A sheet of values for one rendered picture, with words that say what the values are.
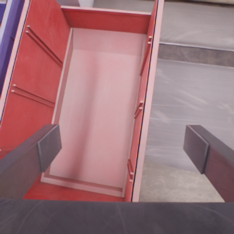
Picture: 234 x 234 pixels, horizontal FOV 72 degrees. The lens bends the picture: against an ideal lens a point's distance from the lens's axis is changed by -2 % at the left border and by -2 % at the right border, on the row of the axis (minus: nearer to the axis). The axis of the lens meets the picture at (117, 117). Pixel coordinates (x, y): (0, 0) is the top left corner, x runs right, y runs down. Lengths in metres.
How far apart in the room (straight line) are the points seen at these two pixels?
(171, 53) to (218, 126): 0.18
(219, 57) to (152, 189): 0.31
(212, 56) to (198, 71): 0.05
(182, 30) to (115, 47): 0.15
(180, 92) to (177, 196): 0.21
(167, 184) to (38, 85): 0.30
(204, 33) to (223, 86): 0.12
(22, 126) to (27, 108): 0.03
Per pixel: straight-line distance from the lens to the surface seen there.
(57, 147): 0.16
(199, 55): 0.42
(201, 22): 0.45
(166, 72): 0.37
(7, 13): 0.31
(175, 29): 0.43
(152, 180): 0.35
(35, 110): 0.30
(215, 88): 0.40
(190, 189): 0.37
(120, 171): 0.34
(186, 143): 0.17
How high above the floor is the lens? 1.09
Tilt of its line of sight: 82 degrees down
